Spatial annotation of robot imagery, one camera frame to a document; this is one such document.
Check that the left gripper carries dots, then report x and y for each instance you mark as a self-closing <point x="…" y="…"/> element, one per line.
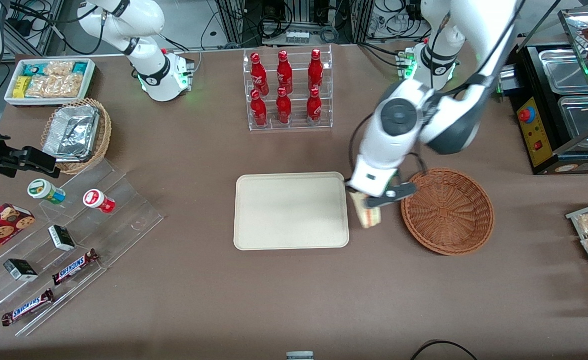
<point x="349" y="189"/>

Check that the triangular sandwich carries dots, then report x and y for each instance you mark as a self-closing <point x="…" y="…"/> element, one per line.
<point x="371" y="218"/>

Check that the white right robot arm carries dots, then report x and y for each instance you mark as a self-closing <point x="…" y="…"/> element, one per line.
<point x="146" y="60"/>

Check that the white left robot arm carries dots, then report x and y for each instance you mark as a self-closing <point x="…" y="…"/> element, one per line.
<point x="483" y="45"/>

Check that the brown wicker basket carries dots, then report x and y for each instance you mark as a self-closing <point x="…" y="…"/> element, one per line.
<point x="448" y="215"/>

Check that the light wicker basket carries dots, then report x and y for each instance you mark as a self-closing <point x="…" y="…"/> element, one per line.
<point x="104" y="135"/>

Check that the cream plastic tray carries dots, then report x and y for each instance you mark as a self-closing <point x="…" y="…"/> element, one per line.
<point x="291" y="210"/>

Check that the green lid cup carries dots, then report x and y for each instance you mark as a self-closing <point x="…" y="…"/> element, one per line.
<point x="41" y="189"/>

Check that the silver foil packets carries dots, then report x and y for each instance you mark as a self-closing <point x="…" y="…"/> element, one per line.
<point x="71" y="132"/>

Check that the red lid cup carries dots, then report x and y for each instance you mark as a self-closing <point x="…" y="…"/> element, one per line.
<point x="96" y="200"/>

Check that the clear cracker bag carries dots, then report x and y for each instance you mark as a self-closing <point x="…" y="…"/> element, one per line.
<point x="54" y="86"/>
<point x="59" y="68"/>

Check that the yellow snack packet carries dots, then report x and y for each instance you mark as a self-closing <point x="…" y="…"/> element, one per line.
<point x="21" y="87"/>

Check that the small dark green box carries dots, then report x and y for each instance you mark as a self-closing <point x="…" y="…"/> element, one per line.
<point x="20" y="270"/>
<point x="61" y="237"/>

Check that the teal snack packet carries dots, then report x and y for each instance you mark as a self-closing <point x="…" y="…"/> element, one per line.
<point x="35" y="69"/>
<point x="80" y="67"/>

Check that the white snack bin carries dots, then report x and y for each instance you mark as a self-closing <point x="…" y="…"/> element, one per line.
<point x="91" y="75"/>

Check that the clear acrylic stepped display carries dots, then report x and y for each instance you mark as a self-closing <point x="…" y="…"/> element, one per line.
<point x="124" y="220"/>

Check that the Snickers chocolate bar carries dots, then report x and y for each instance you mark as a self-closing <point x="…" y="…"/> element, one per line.
<point x="28" y="307"/>
<point x="74" y="266"/>

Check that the clear acrylic bottle rack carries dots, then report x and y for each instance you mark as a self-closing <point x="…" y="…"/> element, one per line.
<point x="298" y="126"/>

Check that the red cola bottle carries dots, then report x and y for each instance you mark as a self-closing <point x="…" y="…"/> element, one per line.
<point x="314" y="107"/>
<point x="315" y="70"/>
<point x="284" y="109"/>
<point x="259" y="111"/>
<point x="259" y="75"/>
<point x="284" y="72"/>

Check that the black food warmer machine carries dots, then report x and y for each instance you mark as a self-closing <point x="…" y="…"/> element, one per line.
<point x="536" y="135"/>

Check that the grey controller box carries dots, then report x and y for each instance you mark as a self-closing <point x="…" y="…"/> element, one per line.
<point x="507" y="82"/>

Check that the white power strip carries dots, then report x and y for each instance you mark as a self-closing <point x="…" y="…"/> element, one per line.
<point x="297" y="36"/>

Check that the small grey object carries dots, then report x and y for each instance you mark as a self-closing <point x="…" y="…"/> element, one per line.
<point x="299" y="356"/>

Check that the steel food pan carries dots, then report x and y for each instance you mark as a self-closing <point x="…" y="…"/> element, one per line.
<point x="586" y="117"/>
<point x="566" y="70"/>

